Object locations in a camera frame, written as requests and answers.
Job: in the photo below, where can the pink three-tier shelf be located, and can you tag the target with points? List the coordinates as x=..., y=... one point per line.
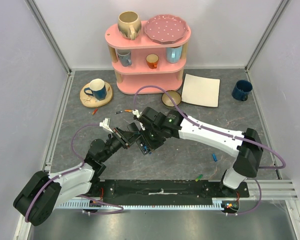
x=129, y=79

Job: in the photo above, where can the pink polka dot plate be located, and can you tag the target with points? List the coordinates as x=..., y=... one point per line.
x=165, y=28

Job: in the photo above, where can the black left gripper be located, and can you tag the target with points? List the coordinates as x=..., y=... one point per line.
x=125, y=138

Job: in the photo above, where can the light blue mug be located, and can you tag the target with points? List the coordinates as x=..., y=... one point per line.
x=173, y=54

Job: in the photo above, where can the beige ceramic mug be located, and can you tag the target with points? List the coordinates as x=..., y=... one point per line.
x=129, y=24

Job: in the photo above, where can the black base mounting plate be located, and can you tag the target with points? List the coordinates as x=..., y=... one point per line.
x=123, y=187

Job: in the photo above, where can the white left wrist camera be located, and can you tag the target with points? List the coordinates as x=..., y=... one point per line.
x=105, y=125

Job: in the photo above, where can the green yellow battery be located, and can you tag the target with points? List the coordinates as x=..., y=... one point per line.
x=198, y=178

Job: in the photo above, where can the small orange cup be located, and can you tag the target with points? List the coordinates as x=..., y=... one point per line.
x=152, y=60

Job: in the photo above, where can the orange battery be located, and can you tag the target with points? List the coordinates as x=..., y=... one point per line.
x=128, y=110

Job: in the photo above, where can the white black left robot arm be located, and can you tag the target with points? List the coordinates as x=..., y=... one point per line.
x=44, y=192

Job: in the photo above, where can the dark blue mug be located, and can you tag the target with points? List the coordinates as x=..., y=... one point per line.
x=242, y=90

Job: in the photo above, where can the brown ceramic bowl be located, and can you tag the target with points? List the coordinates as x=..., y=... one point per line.
x=177, y=98

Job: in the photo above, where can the white square plate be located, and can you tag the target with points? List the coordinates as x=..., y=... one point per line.
x=201, y=91

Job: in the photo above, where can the grey blue mug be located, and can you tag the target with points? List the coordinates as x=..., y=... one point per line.
x=124, y=56

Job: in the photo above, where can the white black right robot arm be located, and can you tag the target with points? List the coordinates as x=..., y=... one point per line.
x=245, y=146

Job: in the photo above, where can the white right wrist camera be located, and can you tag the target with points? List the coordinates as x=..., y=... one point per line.
x=136, y=114

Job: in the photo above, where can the black remote control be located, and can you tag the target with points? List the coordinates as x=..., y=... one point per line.
x=140, y=141

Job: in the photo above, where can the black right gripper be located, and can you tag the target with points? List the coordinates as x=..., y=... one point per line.
x=147, y=146

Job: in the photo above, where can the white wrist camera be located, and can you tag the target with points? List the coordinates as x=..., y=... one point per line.
x=105, y=125
x=136, y=114

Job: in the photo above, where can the round beige patterned plate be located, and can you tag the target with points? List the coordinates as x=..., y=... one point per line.
x=91, y=102

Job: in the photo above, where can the teal mug cream inside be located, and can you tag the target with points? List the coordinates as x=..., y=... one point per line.
x=96, y=88

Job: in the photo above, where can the white slotted cable duct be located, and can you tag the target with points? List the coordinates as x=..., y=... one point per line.
x=85, y=204

